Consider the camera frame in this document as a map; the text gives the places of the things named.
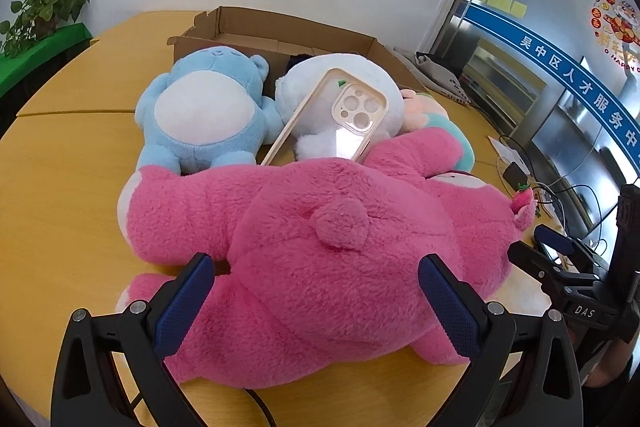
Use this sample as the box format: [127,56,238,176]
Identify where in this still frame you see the blue glass banner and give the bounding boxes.
[465,0,640,182]

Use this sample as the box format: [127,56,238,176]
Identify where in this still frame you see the white plush toy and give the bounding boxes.
[274,53,407,160]

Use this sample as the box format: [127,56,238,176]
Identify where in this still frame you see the person's right hand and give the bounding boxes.
[575,329,636,388]

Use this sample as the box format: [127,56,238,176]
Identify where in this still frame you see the cardboard box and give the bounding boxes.
[166,6,451,108]

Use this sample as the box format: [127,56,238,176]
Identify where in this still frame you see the festive window decal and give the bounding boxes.
[590,0,640,64]

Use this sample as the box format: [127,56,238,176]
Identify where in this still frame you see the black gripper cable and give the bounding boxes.
[240,387,277,427]

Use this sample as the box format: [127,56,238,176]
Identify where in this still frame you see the green cloth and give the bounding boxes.
[0,23,93,98]

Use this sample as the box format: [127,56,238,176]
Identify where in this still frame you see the thin black cable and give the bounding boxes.
[500,134,606,238]

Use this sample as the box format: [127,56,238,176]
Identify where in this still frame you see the blue plush toy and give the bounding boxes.
[135,46,286,172]

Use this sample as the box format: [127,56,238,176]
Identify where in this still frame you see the clear beige phone case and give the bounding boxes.
[259,68,390,166]

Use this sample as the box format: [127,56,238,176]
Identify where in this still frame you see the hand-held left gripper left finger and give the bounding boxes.
[50,252,216,427]

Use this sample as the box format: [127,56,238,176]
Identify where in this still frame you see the large potted green plant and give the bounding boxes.
[0,0,91,58]

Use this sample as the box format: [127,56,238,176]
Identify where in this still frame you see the grey fabric bag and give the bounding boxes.
[415,51,473,105]

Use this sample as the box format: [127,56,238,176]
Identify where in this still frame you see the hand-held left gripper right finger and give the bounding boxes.
[417,253,583,427]

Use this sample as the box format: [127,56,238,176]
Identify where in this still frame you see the pink plush bear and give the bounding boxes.
[116,127,538,390]

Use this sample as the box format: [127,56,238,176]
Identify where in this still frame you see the black charger with white cable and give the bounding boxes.
[495,152,551,208]

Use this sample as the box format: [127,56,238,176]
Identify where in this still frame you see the white paper sheet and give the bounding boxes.
[487,134,531,168]

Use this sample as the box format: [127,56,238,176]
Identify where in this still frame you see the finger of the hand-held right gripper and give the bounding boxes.
[533,223,608,278]
[507,241,568,295]

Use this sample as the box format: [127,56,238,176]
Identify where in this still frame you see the pink and teal plush doll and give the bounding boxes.
[400,88,476,172]

